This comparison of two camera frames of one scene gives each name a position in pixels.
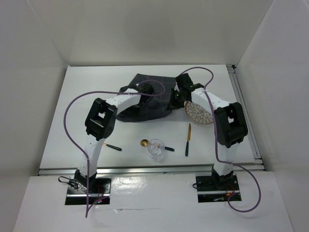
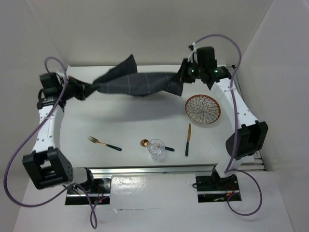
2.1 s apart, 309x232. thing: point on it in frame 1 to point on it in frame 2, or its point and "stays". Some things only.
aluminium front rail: x=193 y=170 stays
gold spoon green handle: x=145 y=142 stays
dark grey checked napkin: x=157 y=107 to x=125 y=79
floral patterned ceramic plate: x=198 y=113 stays
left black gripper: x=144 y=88 to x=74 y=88
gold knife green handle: x=189 y=139 stays
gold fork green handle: x=118 y=149 stays
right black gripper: x=173 y=104 to x=183 y=78
